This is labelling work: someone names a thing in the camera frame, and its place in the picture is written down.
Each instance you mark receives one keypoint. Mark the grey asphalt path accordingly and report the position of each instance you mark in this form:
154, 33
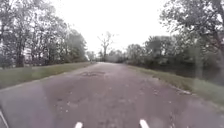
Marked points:
106, 96

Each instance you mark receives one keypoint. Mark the bare tree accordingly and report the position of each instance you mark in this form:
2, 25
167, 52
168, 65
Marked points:
105, 45

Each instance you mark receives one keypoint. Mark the grass strip with tree row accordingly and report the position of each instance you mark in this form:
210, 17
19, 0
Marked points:
33, 73

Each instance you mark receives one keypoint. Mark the trees and bushes along water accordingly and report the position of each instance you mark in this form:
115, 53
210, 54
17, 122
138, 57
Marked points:
190, 50

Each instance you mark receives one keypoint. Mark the row of trees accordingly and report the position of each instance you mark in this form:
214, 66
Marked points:
36, 36

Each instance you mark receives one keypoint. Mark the grass verge beside water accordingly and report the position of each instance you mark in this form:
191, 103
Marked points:
196, 87

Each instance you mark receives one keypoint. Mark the robot's own part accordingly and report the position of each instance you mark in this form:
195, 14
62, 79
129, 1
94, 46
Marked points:
144, 124
78, 125

